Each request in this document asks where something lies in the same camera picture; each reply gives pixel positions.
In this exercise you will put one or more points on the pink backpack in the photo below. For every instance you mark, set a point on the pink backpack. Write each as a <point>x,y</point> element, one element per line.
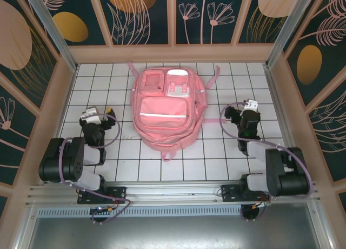
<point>165,119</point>

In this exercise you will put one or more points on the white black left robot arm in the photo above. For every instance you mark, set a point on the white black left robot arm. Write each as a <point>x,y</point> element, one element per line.
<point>89,155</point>

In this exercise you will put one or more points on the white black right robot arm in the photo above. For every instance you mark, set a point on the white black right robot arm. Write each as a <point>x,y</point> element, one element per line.
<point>281,167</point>

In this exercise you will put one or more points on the grey metal sheet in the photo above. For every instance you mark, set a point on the grey metal sheet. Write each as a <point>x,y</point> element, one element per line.
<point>173,232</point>

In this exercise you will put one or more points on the aluminium side rail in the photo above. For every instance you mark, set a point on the aluminium side rail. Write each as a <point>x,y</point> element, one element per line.
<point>279,108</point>

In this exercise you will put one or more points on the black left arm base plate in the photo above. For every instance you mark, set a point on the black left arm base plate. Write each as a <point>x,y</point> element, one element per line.
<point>119,195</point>

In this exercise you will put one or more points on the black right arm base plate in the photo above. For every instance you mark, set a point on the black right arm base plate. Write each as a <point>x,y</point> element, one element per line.
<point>228,195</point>

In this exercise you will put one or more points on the long aluminium base rail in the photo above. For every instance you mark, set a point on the long aluminium base rail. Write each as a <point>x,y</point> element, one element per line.
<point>173,190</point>

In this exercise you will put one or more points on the aluminium corner post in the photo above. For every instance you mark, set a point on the aluminium corner post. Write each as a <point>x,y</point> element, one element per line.
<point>290,27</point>
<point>50,27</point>

